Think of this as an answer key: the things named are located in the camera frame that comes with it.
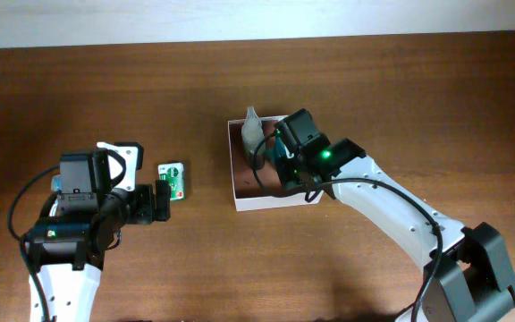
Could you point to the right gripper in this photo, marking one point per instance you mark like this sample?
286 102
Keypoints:
288 176

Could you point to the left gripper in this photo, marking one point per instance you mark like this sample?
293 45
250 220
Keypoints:
147 212

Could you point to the green soap packet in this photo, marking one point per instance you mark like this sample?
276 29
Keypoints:
173 173

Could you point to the teal mouthwash bottle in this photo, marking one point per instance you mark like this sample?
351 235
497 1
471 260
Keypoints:
279 153

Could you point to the clear bottle with purple liquid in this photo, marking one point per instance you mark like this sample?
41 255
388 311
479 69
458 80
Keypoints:
252 134

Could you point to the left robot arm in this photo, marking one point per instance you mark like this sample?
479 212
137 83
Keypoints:
64 251

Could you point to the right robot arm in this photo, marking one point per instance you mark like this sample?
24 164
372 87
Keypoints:
467 272

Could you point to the white cardboard box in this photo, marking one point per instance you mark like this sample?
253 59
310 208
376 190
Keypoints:
246 193

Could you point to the blue white toothbrush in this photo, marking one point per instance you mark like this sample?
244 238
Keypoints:
56 183

